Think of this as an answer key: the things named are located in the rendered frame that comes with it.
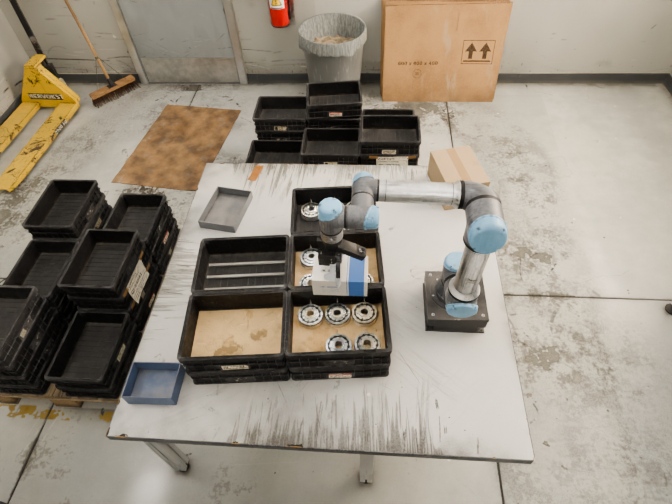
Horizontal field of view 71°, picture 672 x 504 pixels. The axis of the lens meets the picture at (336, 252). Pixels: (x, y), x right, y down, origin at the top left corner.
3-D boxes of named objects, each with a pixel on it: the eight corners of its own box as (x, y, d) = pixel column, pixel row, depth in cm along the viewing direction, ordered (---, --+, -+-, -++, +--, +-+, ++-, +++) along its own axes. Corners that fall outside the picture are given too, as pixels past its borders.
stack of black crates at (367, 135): (413, 166, 354) (419, 114, 320) (415, 193, 335) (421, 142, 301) (360, 165, 357) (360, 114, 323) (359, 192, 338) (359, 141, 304)
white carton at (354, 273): (367, 270, 181) (368, 255, 174) (367, 296, 174) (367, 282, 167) (316, 269, 183) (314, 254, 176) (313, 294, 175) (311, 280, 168)
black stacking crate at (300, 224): (373, 202, 238) (373, 185, 229) (377, 246, 219) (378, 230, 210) (295, 205, 238) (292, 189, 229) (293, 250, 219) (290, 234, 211)
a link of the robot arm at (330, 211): (343, 213, 143) (315, 213, 144) (344, 237, 152) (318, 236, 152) (344, 195, 148) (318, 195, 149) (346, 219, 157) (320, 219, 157)
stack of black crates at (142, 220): (140, 228, 324) (120, 193, 298) (182, 229, 322) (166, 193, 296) (119, 275, 299) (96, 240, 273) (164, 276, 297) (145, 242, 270)
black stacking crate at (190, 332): (290, 305, 200) (286, 290, 191) (287, 370, 181) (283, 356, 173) (197, 309, 201) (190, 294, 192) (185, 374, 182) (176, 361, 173)
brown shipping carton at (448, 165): (484, 204, 249) (490, 181, 237) (444, 210, 247) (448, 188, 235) (464, 167, 268) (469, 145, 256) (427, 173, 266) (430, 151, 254)
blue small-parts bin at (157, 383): (185, 369, 195) (181, 362, 190) (176, 405, 186) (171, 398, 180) (139, 368, 196) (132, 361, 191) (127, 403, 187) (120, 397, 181)
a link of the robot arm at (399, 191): (501, 172, 154) (352, 164, 156) (506, 195, 148) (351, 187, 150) (491, 197, 163) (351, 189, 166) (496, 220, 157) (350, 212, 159)
